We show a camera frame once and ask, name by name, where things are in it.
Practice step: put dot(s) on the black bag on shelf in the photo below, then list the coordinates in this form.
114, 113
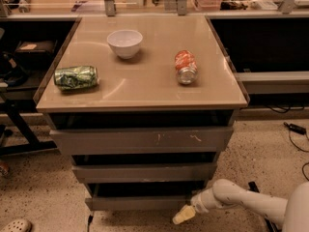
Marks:
35, 55

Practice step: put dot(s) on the white perforated clog shoe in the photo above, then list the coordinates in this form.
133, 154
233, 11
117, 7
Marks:
17, 225

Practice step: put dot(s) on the crushed green can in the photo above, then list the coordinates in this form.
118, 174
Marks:
74, 78

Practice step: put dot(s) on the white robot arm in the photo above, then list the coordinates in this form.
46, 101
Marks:
291, 214

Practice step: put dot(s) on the white bowl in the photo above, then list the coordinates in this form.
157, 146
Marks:
125, 43

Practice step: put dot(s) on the grey drawer cabinet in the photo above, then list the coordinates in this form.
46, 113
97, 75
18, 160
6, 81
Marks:
143, 92

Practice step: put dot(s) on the grey middle drawer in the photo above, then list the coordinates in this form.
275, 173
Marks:
144, 173

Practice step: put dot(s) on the grey drawer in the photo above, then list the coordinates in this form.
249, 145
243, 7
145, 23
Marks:
141, 196
144, 173
141, 141

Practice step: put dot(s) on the black metal frame leg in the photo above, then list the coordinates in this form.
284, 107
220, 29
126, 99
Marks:
271, 227

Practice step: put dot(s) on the crushed orange can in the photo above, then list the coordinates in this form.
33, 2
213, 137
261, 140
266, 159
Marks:
186, 67

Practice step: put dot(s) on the black power adapter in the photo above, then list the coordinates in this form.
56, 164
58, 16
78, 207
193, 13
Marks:
295, 128

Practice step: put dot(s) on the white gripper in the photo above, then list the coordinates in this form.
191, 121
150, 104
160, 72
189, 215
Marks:
198, 205

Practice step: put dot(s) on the grey top drawer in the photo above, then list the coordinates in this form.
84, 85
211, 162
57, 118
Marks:
141, 141

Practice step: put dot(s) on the black table leg left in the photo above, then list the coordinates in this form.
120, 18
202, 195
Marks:
33, 145

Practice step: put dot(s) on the grey bottom drawer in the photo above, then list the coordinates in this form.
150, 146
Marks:
141, 196

